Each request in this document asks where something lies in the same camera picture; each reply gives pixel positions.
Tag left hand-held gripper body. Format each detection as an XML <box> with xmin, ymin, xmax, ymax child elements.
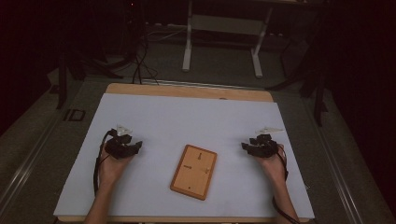
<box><xmin>105</xmin><ymin>124</ymin><xmax>138</xmax><ymax>161</ymax></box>

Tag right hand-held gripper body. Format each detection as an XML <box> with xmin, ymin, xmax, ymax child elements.
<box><xmin>252</xmin><ymin>125</ymin><xmax>285</xmax><ymax>158</ymax></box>

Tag orange rectangular board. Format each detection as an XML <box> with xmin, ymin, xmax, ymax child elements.
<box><xmin>169</xmin><ymin>144</ymin><xmax>219</xmax><ymax>202</ymax></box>

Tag person's right hand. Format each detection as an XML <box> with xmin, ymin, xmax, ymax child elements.
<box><xmin>253</xmin><ymin>144</ymin><xmax>288</xmax><ymax>185</ymax></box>

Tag person's left hand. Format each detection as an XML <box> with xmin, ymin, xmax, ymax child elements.
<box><xmin>98</xmin><ymin>154</ymin><xmax>134</xmax><ymax>188</ymax></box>

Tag white table mat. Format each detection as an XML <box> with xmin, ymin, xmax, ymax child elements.
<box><xmin>53</xmin><ymin>92</ymin><xmax>316</xmax><ymax>219</ymax></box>

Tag black metal stand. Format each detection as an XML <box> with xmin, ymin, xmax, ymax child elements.
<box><xmin>265</xmin><ymin>40</ymin><xmax>329</xmax><ymax>128</ymax></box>

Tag wooden table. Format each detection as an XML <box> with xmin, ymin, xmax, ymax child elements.
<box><xmin>57</xmin><ymin>82</ymin><xmax>313</xmax><ymax>224</ymax></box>

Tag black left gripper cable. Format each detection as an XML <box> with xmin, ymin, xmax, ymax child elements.
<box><xmin>92</xmin><ymin>129</ymin><xmax>115</xmax><ymax>198</ymax></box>

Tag black floor cables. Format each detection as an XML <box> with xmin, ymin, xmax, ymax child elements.
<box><xmin>132</xmin><ymin>31</ymin><xmax>161</xmax><ymax>86</ymax></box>

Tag metal floor rail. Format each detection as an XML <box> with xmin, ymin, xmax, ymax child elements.
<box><xmin>302</xmin><ymin>92</ymin><xmax>366</xmax><ymax>224</ymax></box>
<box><xmin>0</xmin><ymin>105</ymin><xmax>64</xmax><ymax>217</ymax></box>

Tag white metal desk frame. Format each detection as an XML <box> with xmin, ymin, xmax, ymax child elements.
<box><xmin>181</xmin><ymin>0</ymin><xmax>276</xmax><ymax>79</ymax></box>

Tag white floor cable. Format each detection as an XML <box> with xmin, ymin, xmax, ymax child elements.
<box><xmin>146</xmin><ymin>27</ymin><xmax>189</xmax><ymax>43</ymax></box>

